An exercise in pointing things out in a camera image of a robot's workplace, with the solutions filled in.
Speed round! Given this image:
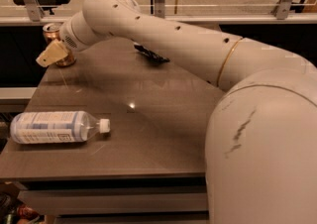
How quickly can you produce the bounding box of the blue chip bag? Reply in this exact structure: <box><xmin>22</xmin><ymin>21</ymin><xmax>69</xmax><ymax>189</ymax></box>
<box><xmin>134</xmin><ymin>43</ymin><xmax>169</xmax><ymax>63</ymax></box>

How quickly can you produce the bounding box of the orange soda can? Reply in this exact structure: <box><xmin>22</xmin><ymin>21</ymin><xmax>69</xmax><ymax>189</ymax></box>
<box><xmin>43</xmin><ymin>23</ymin><xmax>75</xmax><ymax>67</ymax></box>

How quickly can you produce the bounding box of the clear plastic water bottle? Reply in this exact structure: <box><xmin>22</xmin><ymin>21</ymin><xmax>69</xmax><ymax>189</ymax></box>
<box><xmin>10</xmin><ymin>111</ymin><xmax>110</xmax><ymax>144</ymax></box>

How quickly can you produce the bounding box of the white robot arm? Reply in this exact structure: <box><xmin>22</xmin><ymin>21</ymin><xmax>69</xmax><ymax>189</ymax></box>
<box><xmin>37</xmin><ymin>0</ymin><xmax>317</xmax><ymax>224</ymax></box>

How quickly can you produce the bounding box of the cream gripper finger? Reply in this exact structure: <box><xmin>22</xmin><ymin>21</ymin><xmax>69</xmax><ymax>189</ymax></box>
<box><xmin>36</xmin><ymin>39</ymin><xmax>68</xmax><ymax>67</ymax></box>

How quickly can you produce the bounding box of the grey table with drawers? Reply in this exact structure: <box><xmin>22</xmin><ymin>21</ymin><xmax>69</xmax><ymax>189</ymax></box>
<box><xmin>0</xmin><ymin>39</ymin><xmax>223</xmax><ymax>216</ymax></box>

